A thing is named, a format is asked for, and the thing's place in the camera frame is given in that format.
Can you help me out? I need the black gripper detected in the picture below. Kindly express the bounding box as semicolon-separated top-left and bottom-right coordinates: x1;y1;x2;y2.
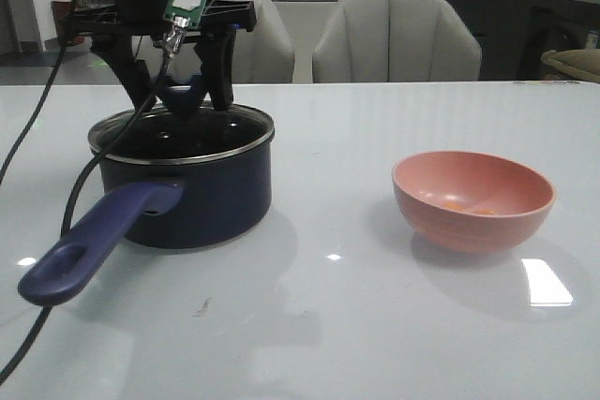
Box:
66;0;256;111

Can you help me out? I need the glass lid with blue knob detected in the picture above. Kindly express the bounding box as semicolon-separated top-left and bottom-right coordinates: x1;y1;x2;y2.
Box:
106;101;275;166

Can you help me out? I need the pink bowl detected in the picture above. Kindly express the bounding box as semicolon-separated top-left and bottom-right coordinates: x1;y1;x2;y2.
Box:
392;151;557;254

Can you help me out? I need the left beige chair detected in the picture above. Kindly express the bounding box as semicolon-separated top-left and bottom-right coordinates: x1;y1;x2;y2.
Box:
222;0;295;84

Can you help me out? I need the beige chair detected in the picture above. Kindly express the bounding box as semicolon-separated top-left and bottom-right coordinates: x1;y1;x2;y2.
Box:
312;0;482;83
222;0;295;84

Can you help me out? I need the red bin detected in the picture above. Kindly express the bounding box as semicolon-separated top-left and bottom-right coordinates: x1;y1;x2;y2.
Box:
51;0;72;46

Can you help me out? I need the dark blue saucepan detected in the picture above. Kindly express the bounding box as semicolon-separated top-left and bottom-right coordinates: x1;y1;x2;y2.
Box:
18;141;272;307

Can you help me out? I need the right beige chair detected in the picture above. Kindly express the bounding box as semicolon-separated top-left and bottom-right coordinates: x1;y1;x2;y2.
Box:
312;0;482;83

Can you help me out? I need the dark counter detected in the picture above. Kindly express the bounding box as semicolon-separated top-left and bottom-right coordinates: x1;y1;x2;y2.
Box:
354;0;600;81

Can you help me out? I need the beige sofa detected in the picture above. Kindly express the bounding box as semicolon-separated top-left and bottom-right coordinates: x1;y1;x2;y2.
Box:
541;49;599;83

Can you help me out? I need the black cable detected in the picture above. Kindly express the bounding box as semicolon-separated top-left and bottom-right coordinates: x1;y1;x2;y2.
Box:
0;0;188;387

